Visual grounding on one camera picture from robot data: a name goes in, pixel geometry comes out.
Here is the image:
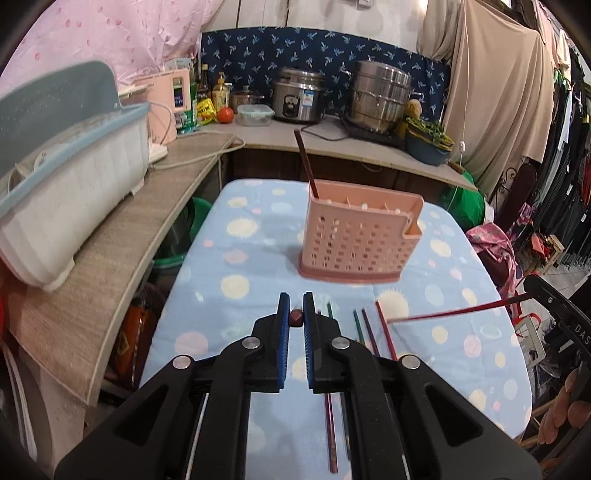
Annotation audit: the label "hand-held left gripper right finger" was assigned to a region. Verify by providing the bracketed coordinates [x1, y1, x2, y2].
[302, 292, 541, 480]

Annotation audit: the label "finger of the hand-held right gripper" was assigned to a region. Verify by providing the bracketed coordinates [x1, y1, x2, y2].
[505, 274, 562, 315]

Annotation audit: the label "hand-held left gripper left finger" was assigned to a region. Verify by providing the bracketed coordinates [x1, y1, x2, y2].
[54, 292, 291, 480]

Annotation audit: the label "pink perforated utensil holder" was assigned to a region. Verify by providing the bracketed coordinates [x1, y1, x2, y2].
[298, 193, 424, 283]

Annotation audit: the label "person's right hand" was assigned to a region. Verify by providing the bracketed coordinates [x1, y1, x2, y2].
[539, 368, 588, 446]

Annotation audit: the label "white plastic stool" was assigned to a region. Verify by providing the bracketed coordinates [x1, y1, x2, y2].
[514, 313, 549, 371]

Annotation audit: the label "pink floral bundle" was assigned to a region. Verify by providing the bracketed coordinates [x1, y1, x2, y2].
[465, 223, 521, 297]

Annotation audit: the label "blue planet print tablecloth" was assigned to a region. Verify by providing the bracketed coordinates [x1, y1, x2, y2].
[139, 179, 534, 480]

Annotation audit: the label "dark chair back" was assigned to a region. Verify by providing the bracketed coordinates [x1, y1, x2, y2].
[488, 163, 539, 232]

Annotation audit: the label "green plastic bag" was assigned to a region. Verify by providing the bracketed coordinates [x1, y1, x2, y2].
[442, 168, 486, 228]

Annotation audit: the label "green plastic basin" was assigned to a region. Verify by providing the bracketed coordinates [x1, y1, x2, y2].
[151, 196, 214, 271]

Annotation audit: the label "orange red container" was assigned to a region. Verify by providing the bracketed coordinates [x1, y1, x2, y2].
[113, 294, 156, 389]

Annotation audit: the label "row of hanging clothes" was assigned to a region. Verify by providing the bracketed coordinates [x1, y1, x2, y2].
[521, 32, 591, 278]

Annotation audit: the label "blue basin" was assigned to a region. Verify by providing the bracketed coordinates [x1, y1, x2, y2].
[405, 129, 453, 167]

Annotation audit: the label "wooden cabinet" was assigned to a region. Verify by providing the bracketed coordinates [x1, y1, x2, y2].
[221, 147, 463, 205]

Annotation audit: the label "green leafy vegetables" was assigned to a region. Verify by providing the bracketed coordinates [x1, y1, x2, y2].
[406, 116, 456, 149]

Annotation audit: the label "beige curtain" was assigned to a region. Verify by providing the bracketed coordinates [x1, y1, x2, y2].
[416, 0, 562, 200]

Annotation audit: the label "wood grain counter board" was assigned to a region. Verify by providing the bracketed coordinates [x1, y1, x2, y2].
[6, 131, 246, 408]

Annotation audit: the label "grey countertop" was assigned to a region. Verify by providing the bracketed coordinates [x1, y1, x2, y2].
[232, 113, 479, 193]

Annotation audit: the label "black induction cooker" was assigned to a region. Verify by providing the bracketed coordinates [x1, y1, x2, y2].
[341, 115, 408, 149]

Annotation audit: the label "clear food container green lid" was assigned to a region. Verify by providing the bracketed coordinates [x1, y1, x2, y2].
[236, 104, 275, 127]

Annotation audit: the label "yellow snack packet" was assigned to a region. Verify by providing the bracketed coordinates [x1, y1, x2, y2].
[196, 99, 218, 125]

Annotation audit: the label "steel rice cooker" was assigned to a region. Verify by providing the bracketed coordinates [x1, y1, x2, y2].
[271, 67, 327, 124]

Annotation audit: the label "small steel pot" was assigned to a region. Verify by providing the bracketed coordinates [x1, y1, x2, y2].
[229, 85, 267, 114]

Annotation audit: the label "large steel steamer pot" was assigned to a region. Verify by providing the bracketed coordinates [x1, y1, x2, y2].
[345, 60, 413, 135]

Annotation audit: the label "yellow dish soap bottle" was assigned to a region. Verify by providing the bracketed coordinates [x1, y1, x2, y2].
[212, 72, 232, 112]

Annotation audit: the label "white dish box blue lid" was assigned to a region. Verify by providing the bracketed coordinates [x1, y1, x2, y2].
[0, 60, 153, 292]

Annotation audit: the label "pink electric kettle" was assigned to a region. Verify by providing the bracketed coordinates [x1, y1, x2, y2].
[133, 69, 195, 145]

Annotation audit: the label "navy floral cloth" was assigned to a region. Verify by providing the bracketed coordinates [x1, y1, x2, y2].
[199, 26, 451, 126]

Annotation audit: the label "white green carton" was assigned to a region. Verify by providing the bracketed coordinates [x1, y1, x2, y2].
[163, 57, 195, 75]

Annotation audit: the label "pink floral cloth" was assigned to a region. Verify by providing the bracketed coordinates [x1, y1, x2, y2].
[13, 0, 242, 89]

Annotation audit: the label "white cord switch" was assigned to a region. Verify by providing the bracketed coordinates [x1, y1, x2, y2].
[457, 18, 468, 154]

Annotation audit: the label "white power cable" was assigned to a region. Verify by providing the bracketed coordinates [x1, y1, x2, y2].
[150, 100, 246, 171]

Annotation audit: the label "black power cable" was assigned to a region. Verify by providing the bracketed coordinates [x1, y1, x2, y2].
[300, 121, 343, 145]

